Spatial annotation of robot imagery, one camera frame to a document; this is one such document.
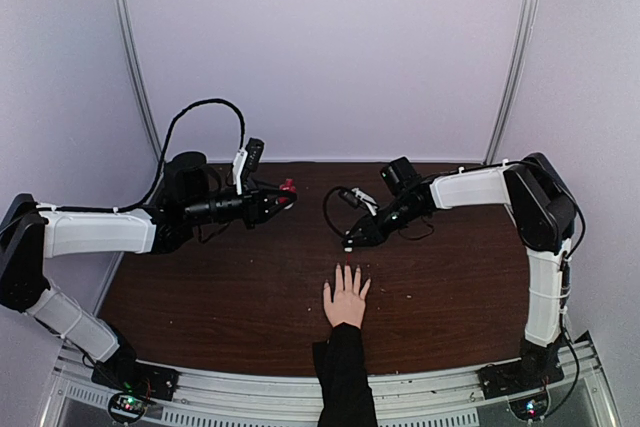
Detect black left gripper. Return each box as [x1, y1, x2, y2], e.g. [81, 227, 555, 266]
[184, 177, 296, 229]

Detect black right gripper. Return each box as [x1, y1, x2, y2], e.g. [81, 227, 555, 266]
[344, 196, 424, 247]

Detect red nail polish bottle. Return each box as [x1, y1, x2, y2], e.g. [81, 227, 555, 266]
[279, 178, 296, 210]

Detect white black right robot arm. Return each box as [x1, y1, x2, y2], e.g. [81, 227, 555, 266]
[337, 153, 579, 389]

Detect black sleeved forearm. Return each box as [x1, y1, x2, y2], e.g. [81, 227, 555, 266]
[312, 323, 378, 427]

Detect mannequin hand with long nails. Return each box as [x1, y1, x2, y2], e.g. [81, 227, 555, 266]
[322, 263, 371, 329]

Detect right round circuit board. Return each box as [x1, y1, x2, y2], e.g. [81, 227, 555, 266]
[509, 393, 550, 422]

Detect round circuit board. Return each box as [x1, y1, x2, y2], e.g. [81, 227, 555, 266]
[107, 392, 154, 424]
[509, 393, 550, 422]

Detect left round circuit board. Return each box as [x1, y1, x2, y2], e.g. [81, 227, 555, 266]
[107, 392, 154, 424]

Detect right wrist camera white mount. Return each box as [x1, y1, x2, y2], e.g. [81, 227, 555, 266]
[338, 187, 379, 216]

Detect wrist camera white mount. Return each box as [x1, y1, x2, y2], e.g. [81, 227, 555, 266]
[232, 138, 265, 195]
[338, 187, 379, 216]

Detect black braided right cable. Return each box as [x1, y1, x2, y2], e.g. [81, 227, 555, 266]
[322, 186, 434, 241]

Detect black braided cable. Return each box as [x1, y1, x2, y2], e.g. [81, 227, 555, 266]
[119, 97, 249, 213]
[322, 186, 434, 241]

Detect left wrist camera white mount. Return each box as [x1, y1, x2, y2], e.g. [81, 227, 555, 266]
[232, 138, 265, 195]

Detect black braided left cable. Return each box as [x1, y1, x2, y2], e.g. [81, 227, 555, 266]
[119, 97, 249, 213]

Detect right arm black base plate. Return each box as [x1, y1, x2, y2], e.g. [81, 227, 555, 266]
[477, 360, 565, 400]

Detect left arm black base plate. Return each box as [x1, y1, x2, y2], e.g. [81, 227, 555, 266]
[91, 359, 179, 401]

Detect aluminium front frame rail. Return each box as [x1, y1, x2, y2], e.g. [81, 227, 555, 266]
[36, 341, 620, 426]

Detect left aluminium corner post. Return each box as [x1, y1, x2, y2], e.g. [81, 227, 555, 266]
[114, 0, 162, 160]

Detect aluminium corner post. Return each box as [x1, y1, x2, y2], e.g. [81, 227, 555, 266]
[114, 0, 162, 160]
[483, 0, 539, 165]

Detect right aluminium corner post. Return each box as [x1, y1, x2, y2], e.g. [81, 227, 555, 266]
[483, 0, 539, 165]

